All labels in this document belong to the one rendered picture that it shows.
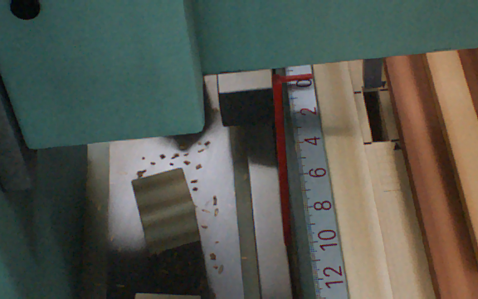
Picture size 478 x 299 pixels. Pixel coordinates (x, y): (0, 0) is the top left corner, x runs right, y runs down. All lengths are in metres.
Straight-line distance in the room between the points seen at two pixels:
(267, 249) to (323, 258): 0.18
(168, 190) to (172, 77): 0.22
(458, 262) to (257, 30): 0.14
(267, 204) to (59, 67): 0.27
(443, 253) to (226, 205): 0.24
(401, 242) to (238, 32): 0.12
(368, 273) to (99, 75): 0.15
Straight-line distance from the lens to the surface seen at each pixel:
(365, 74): 0.52
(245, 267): 0.64
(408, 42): 0.46
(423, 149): 0.50
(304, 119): 0.50
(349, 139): 0.50
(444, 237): 0.47
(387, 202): 0.49
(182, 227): 0.64
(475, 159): 0.49
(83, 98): 0.42
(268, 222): 0.64
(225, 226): 0.66
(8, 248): 0.47
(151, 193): 0.63
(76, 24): 0.40
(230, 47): 0.45
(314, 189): 0.47
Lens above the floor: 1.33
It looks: 49 degrees down
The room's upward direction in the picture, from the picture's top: 7 degrees counter-clockwise
